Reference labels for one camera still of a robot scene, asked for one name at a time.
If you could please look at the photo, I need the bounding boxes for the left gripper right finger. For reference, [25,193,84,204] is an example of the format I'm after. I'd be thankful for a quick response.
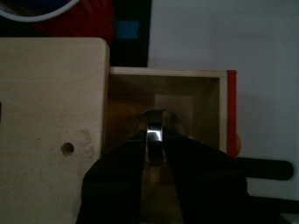
[160,126,282,224]

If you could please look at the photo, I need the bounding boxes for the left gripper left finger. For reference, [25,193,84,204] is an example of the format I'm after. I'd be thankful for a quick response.
[74,128,149,224]

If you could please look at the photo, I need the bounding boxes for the wooden drawer with red front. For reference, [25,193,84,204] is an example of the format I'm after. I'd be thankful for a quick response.
[101,66,242,224]

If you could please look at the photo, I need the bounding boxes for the blue tape piece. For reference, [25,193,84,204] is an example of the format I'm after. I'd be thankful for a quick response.
[114,19,141,40]

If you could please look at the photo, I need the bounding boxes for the red cup with white rim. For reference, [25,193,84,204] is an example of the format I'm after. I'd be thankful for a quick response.
[0,0,117,46]

